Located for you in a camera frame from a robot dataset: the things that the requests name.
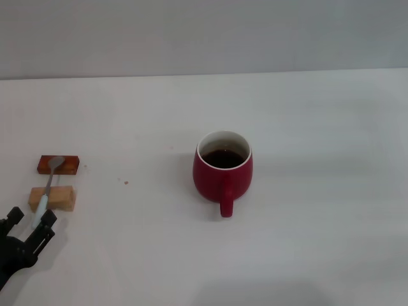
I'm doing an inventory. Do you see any red ceramic cup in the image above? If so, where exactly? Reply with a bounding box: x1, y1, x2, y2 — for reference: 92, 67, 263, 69
192, 129, 255, 219

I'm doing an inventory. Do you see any spoon with light blue handle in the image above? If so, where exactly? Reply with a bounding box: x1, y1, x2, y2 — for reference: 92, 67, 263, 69
31, 156, 66, 229

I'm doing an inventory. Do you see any dark brown wooden block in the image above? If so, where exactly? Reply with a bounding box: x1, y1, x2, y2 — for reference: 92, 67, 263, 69
36, 154, 80, 176

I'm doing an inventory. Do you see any dark coffee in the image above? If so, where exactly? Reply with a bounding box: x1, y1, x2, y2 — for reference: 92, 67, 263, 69
201, 149, 245, 170

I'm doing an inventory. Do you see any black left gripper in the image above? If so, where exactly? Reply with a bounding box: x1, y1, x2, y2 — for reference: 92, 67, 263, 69
0, 206, 59, 289

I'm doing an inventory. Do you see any light wooden spoon rest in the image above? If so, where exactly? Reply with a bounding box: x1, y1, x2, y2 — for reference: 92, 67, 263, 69
27, 186, 77, 213

